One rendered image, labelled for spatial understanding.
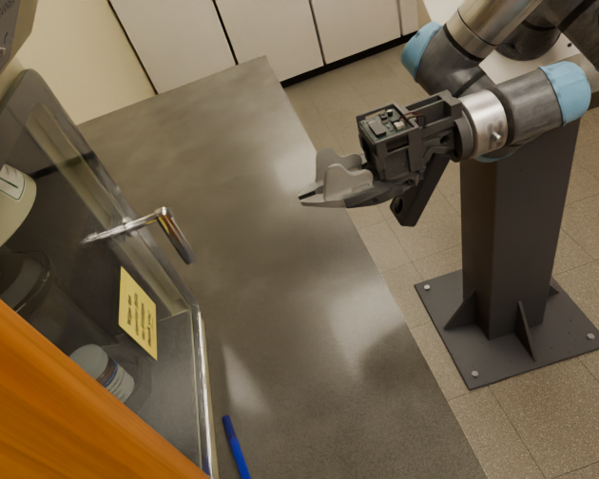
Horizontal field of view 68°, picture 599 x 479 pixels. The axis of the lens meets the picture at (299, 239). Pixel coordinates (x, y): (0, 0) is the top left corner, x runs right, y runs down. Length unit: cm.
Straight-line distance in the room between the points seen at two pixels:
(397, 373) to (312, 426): 13
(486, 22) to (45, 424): 63
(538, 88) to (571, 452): 121
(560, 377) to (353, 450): 120
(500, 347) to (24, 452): 162
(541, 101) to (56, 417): 56
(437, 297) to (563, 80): 133
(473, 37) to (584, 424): 126
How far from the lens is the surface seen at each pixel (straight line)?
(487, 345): 174
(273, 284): 77
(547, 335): 178
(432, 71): 71
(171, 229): 56
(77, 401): 22
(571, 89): 63
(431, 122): 58
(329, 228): 83
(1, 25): 38
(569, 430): 165
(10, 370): 19
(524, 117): 60
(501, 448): 160
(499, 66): 110
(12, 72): 52
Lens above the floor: 150
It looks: 42 degrees down
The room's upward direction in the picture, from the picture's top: 21 degrees counter-clockwise
